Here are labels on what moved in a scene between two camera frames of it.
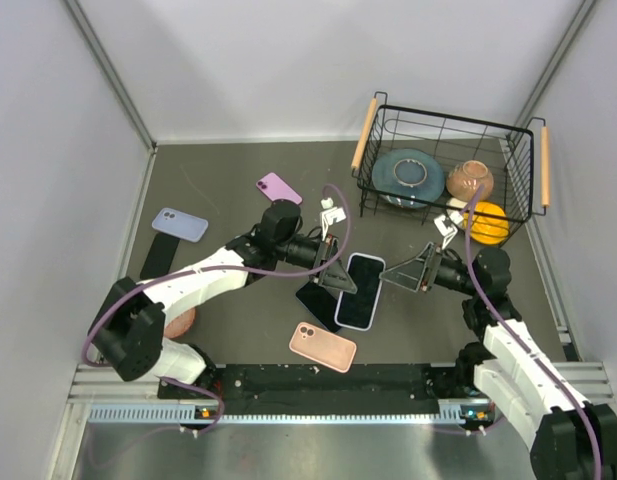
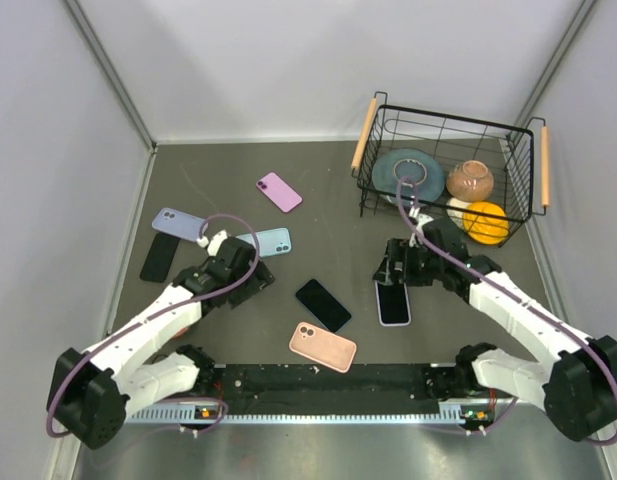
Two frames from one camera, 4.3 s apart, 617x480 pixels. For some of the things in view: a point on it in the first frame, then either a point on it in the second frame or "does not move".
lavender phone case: (372, 321) -> (408, 309)
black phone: (159, 255) does not move
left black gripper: (335, 276) -> (258, 279)
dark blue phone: (321, 302) does not move
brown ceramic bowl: (464, 179) does not move
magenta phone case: (275, 188) does not move
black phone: (357, 309) -> (393, 303)
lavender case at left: (184, 225) does not move
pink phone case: (323, 346) does not move
